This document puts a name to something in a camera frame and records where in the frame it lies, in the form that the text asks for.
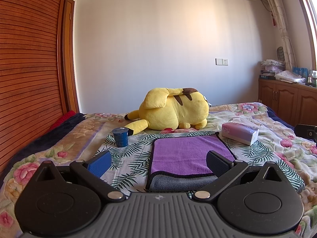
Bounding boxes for stack of folded linens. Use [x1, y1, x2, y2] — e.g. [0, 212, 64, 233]
[259, 59, 286, 80]

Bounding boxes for wooden low cabinet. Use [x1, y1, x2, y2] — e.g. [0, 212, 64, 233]
[258, 79, 317, 126]

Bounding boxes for blue cylindrical cup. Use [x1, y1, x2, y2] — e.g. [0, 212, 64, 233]
[112, 127, 129, 147]

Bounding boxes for white wall switch socket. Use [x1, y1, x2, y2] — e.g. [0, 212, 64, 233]
[215, 58, 228, 66]

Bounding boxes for purple grey microfibre towel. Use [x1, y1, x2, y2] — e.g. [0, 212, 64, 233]
[146, 133, 236, 192]

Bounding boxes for blue boxes on cabinet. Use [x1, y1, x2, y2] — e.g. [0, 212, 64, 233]
[292, 67, 308, 78]

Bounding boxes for wooden slatted wardrobe door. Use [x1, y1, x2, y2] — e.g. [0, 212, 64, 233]
[1, 0, 68, 169]

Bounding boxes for floral bed blanket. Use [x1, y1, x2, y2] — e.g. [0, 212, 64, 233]
[1, 103, 316, 237]

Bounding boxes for yellow Pikachu plush toy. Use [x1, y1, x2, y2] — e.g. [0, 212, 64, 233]
[125, 88, 210, 136]

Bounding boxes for dark navy blanket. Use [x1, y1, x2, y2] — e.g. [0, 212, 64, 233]
[1, 113, 85, 182]

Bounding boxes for pink purple tissue pack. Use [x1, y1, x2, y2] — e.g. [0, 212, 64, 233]
[221, 123, 259, 146]

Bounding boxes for palm leaf print cloth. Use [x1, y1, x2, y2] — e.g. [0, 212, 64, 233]
[96, 131, 305, 195]

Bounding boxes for red blanket edge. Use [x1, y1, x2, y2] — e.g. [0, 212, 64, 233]
[47, 111, 76, 132]

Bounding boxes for white plastic bag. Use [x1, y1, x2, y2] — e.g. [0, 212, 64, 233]
[275, 70, 306, 83]

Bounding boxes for beige patterned curtain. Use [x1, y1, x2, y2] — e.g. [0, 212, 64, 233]
[267, 0, 297, 71]

